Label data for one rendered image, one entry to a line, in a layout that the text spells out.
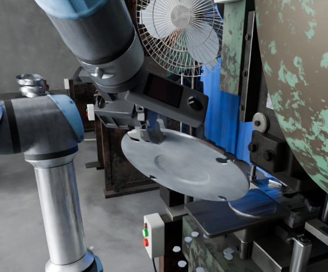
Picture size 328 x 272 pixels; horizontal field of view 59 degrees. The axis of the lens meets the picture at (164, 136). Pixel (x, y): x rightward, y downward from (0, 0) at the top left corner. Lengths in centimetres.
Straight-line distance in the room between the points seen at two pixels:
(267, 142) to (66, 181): 49
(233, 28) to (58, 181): 58
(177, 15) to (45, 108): 93
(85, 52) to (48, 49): 684
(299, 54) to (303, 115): 7
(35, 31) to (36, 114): 653
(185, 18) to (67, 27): 114
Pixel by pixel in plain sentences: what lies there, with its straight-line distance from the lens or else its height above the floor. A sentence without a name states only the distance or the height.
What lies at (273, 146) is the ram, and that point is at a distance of 75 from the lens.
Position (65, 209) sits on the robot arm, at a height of 84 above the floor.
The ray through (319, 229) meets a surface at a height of 75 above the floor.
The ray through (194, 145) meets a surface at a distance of 52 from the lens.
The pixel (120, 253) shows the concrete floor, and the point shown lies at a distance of 186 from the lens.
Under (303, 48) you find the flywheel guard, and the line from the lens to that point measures 29.
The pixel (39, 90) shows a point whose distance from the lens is 347.
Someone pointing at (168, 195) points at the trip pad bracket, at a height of 69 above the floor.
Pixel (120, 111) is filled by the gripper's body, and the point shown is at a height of 111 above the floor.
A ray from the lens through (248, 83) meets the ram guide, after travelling 80.
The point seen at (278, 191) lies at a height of 78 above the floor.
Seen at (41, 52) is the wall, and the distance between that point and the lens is 716.
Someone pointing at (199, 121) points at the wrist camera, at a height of 110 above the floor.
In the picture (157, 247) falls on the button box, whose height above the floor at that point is 54.
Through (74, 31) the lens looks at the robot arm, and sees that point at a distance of 30.
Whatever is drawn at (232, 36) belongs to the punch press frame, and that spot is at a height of 121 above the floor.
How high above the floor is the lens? 122
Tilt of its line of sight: 19 degrees down
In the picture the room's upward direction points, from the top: straight up
